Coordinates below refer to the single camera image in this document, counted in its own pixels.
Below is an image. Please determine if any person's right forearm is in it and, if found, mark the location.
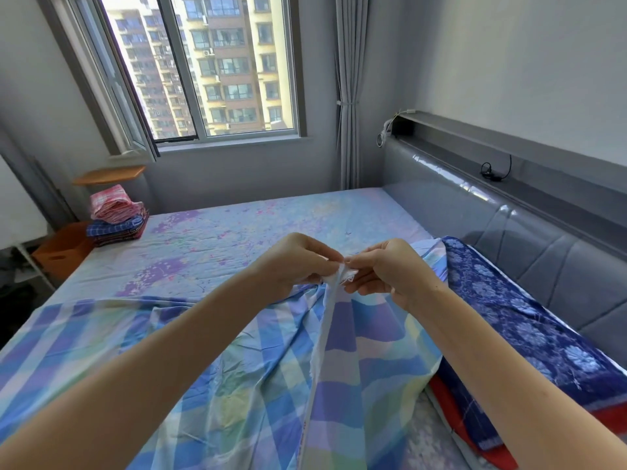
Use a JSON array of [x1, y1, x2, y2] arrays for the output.
[[404, 283, 627, 470]]

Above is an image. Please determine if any person's left forearm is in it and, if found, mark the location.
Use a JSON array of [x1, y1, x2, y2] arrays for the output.
[[0, 272, 287, 470]]

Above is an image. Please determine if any blue floral patterned sheet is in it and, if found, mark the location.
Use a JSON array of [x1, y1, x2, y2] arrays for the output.
[[41, 187, 476, 470]]

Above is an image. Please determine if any white plastic stool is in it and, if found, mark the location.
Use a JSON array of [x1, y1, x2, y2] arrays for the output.
[[0, 240, 56, 302]]

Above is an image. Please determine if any red blue cloth item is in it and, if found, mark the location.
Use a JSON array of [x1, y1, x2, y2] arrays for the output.
[[426, 236, 627, 470]]

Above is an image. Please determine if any grey curtain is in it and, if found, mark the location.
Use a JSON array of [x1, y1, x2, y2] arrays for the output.
[[333, 0, 374, 191]]

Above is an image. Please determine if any grey padded headboard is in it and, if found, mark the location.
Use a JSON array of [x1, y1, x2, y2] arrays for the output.
[[380, 109, 627, 370]]

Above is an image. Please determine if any red white plaid cloth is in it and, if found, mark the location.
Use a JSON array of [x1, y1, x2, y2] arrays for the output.
[[88, 183, 147, 226]]

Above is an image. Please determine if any person's right hand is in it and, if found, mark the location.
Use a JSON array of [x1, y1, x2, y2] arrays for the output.
[[342, 238, 446, 316]]

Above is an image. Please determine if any red green plaid cloth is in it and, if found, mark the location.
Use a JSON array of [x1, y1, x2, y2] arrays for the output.
[[93, 228, 149, 249]]

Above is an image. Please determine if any orange plastic storage bin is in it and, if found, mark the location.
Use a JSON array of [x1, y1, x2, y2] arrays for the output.
[[31, 221, 98, 284]]

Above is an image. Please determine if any white framed window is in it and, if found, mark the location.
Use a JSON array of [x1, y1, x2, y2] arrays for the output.
[[37, 0, 308, 161]]

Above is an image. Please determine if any short black cable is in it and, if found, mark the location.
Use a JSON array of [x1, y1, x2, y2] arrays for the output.
[[479, 155, 513, 184]]

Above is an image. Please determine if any clip-on bed lamp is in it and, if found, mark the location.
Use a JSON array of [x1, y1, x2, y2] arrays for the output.
[[376, 110, 419, 149]]

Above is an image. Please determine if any blue checked cloth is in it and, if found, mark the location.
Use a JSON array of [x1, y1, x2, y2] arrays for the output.
[[85, 214, 149, 241]]

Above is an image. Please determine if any white bed sheet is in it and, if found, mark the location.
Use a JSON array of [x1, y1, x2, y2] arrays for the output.
[[0, 238, 454, 470]]

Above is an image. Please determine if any person's left hand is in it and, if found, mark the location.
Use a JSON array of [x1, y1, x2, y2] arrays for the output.
[[243, 232, 347, 306]]

